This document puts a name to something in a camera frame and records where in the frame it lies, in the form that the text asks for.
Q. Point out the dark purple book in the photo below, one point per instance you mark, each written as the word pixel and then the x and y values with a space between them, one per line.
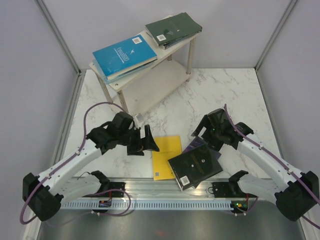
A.
pixel 197 143

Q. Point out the bright blue book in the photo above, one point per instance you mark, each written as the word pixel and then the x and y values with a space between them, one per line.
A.
pixel 124 56

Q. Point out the yellow book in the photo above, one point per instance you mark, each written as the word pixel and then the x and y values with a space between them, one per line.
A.
pixel 169 147

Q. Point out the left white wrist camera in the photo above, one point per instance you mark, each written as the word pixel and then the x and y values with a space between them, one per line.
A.
pixel 139 120

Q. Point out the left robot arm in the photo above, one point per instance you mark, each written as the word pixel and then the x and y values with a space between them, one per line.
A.
pixel 44 193

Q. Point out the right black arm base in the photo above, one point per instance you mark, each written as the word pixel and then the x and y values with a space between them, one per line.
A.
pixel 223 189

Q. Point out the black book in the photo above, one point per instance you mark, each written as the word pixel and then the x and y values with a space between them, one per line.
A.
pixel 175 164

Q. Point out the aluminium front rail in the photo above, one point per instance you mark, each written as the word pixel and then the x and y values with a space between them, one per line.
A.
pixel 148 188

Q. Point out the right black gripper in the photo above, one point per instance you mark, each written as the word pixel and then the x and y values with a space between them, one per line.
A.
pixel 216 144

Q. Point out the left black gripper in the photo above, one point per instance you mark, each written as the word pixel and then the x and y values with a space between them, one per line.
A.
pixel 136 149

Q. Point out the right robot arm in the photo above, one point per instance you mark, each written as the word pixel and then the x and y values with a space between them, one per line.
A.
pixel 292 191

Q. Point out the light blue cat book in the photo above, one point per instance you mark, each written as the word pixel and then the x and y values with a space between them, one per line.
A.
pixel 101 74

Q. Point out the dark green book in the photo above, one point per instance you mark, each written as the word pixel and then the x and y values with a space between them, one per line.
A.
pixel 172 29

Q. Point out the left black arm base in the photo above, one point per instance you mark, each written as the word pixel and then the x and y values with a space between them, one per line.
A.
pixel 112 186

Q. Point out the white slotted cable duct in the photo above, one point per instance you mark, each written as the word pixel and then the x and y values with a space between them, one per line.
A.
pixel 122 204

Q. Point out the white two-tier shelf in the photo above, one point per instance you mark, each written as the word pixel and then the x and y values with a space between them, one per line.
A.
pixel 139 91

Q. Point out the dark blue Wuthering Heights book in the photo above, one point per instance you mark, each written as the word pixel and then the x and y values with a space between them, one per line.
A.
pixel 167 45

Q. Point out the pale green book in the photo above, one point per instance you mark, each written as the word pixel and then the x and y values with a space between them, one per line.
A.
pixel 131 71

